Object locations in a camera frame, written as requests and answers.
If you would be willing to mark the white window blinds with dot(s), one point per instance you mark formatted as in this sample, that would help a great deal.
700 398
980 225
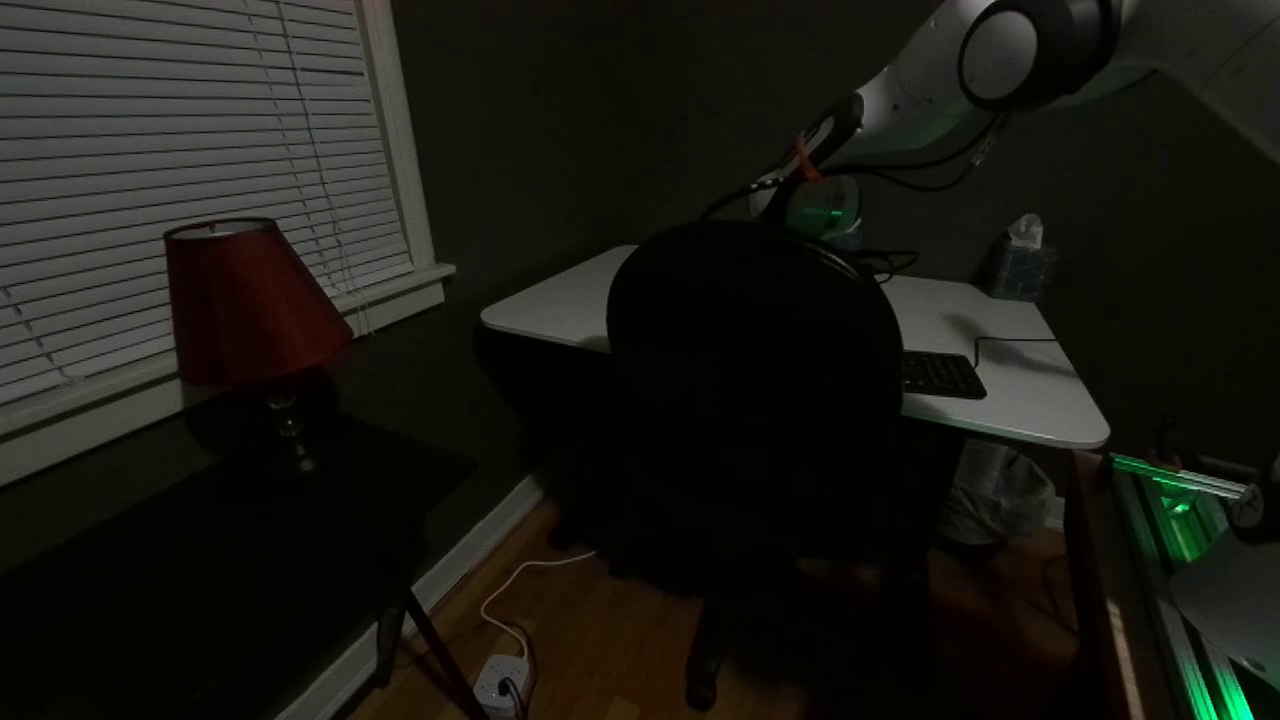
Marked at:
175 162

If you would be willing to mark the white bag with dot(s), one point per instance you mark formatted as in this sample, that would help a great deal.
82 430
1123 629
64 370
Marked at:
1003 499

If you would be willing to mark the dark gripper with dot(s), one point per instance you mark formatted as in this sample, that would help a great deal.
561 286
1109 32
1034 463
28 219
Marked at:
827 208

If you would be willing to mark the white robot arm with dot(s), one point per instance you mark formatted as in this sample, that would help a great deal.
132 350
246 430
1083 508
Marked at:
1052 66

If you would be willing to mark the black office chair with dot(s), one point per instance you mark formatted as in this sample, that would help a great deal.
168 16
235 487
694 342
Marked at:
752 403

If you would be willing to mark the white desk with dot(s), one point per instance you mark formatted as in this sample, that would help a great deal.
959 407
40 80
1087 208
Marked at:
1012 361

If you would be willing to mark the green lit robot stand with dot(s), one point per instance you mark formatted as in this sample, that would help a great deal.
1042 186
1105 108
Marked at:
1187 574

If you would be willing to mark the black computer keyboard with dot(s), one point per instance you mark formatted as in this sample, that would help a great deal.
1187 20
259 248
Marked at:
942 372

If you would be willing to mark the white window frame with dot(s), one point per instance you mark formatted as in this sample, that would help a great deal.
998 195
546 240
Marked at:
400 174

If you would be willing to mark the white power adapter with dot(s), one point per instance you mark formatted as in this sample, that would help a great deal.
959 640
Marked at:
501 680

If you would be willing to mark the red shade table lamp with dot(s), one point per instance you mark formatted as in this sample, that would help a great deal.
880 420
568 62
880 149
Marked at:
246 321

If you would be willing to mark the dark side table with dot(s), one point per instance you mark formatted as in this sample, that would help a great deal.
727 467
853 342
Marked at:
184 574

